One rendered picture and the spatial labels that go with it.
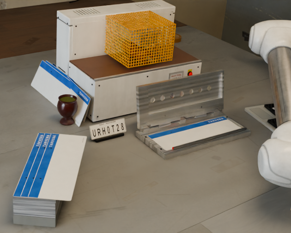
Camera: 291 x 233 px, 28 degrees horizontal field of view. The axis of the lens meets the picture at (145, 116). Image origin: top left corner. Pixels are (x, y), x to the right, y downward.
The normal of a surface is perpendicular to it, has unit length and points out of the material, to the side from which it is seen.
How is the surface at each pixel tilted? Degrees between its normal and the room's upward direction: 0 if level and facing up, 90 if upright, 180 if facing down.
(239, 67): 0
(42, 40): 0
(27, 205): 90
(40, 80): 63
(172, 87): 78
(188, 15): 90
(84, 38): 90
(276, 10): 90
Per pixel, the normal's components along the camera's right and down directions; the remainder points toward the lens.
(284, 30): 0.02, -0.58
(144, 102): 0.56, 0.23
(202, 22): 0.61, 0.40
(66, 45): -0.83, 0.19
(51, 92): -0.68, -0.22
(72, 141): 0.08, -0.89
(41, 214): -0.03, 0.45
